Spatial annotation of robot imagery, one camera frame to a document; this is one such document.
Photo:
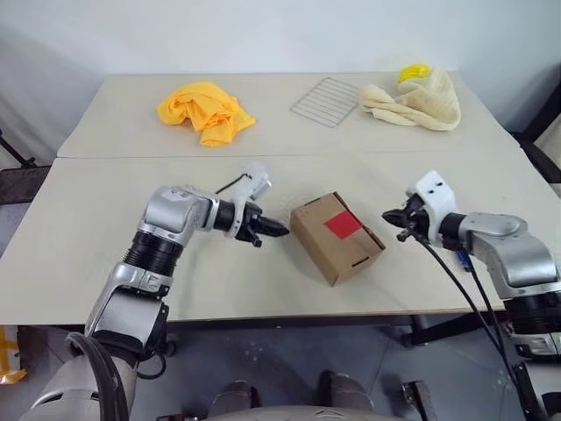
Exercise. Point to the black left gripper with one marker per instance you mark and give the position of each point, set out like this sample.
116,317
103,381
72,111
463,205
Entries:
253,223

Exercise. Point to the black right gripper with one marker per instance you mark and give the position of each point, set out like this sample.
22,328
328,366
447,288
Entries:
416,215

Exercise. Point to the brown cardboard box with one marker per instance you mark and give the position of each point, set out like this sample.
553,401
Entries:
324,250

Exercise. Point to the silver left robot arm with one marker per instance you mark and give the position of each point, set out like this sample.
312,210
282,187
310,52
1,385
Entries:
171,215

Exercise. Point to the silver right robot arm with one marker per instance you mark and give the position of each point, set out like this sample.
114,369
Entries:
504,245

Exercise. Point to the red square sticker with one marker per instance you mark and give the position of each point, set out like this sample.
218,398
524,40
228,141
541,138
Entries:
343,225

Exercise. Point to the cream towel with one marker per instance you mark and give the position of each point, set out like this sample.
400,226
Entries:
425,105

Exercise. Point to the yellow cloth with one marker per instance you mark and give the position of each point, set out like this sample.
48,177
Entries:
206,107

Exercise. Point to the yellow plastic object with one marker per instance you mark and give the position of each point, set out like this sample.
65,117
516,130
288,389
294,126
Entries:
412,72

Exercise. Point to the dark rounded shape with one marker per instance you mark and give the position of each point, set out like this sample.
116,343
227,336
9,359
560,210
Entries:
346,388
236,394

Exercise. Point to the dark floor mat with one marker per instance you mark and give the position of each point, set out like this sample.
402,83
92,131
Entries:
22,186

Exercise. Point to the black floor stand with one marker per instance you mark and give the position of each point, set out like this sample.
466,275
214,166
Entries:
17,151

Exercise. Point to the yellow bag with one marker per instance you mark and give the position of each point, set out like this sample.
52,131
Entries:
9,355

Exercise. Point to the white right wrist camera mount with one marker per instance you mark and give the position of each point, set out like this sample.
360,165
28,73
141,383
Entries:
436,190

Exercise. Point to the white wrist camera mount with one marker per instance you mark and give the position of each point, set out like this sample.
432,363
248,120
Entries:
258,182
436,190

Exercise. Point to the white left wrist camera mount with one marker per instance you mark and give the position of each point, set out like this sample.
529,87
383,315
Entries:
258,182

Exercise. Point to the black table frame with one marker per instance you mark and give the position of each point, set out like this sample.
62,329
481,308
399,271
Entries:
456,329

